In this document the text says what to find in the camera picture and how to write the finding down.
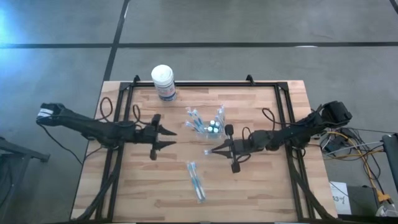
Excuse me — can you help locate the black floor stand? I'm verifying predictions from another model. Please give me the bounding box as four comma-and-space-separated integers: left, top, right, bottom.
0, 136, 50, 218

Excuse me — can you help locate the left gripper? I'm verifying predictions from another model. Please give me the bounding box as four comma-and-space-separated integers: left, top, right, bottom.
135, 113, 177, 161

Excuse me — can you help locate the black table frame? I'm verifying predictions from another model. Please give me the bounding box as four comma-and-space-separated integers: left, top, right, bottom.
73, 74, 338, 223

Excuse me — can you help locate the clear acrylic organizer box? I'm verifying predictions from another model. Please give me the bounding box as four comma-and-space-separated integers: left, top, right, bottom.
195, 119, 226, 140

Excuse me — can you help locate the black floor cable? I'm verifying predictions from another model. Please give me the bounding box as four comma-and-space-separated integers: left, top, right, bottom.
36, 123, 85, 166

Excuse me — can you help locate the black power box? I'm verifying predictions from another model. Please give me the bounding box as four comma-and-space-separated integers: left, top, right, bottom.
323, 136, 346, 153

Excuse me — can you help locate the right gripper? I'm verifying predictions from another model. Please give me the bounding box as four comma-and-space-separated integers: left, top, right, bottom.
211, 124, 254, 174

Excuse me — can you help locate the white paper sheet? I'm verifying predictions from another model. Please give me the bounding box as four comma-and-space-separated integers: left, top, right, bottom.
329, 181, 353, 215

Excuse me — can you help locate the black post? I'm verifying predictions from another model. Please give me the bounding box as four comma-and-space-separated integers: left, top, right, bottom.
381, 133, 398, 194

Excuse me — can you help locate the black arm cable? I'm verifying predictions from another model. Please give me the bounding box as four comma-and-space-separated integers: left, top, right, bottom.
99, 96, 114, 123
132, 104, 150, 126
262, 108, 295, 127
241, 126, 253, 141

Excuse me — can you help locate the yellow floor cable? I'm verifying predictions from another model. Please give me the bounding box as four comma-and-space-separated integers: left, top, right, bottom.
326, 130, 386, 200

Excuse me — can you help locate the syringe blue plunger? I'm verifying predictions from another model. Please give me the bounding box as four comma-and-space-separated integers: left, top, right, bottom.
190, 161, 207, 204
185, 161, 202, 202

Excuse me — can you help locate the white wipes canister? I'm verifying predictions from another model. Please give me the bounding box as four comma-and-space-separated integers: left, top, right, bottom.
150, 64, 177, 102

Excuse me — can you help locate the grey box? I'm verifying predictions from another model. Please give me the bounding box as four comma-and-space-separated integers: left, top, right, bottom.
346, 185, 381, 217

